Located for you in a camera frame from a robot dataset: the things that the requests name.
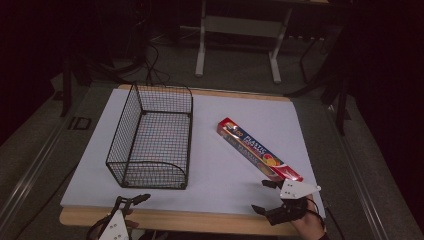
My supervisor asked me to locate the metal floor rail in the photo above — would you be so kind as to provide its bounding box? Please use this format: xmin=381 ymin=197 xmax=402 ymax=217
xmin=324 ymin=104 xmax=394 ymax=240
xmin=0 ymin=114 xmax=73 ymax=231

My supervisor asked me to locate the bundle of black floor cables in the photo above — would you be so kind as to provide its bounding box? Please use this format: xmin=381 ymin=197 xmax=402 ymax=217
xmin=86 ymin=19 xmax=174 ymax=88

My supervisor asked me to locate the black wire basket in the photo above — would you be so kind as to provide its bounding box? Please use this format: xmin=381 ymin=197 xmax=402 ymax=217
xmin=105 ymin=82 xmax=195 ymax=191

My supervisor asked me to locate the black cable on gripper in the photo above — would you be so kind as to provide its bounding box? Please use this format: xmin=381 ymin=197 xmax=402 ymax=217
xmin=308 ymin=198 xmax=328 ymax=233
xmin=85 ymin=215 xmax=112 ymax=240

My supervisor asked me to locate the white metal desk frame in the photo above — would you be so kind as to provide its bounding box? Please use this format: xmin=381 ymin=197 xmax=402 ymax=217
xmin=194 ymin=0 xmax=295 ymax=85

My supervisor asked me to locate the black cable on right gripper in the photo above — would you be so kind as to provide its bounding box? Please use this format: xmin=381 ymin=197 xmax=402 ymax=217
xmin=308 ymin=198 xmax=328 ymax=233

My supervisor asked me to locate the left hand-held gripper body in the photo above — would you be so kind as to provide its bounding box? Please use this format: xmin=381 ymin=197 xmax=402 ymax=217
xmin=98 ymin=199 xmax=134 ymax=240

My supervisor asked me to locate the person's right hand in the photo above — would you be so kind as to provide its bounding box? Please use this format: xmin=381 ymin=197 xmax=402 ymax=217
xmin=294 ymin=194 xmax=328 ymax=240

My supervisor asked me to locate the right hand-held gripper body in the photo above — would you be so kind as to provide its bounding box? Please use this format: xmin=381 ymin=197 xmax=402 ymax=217
xmin=265 ymin=179 xmax=322 ymax=227

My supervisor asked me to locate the person's left hand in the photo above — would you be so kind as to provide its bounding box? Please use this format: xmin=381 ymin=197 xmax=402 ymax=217
xmin=123 ymin=207 xmax=142 ymax=231

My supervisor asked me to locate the dark floor plate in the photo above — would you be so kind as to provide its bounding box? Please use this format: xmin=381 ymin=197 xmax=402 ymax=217
xmin=67 ymin=116 xmax=92 ymax=131

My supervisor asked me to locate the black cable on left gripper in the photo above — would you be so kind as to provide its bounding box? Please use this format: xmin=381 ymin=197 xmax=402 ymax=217
xmin=85 ymin=215 xmax=112 ymax=240

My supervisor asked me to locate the plastic wrap box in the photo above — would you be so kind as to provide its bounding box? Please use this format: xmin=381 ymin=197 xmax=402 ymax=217
xmin=216 ymin=116 xmax=305 ymax=183

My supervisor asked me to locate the white table mat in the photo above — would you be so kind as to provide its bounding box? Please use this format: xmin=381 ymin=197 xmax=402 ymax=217
xmin=60 ymin=87 xmax=327 ymax=219

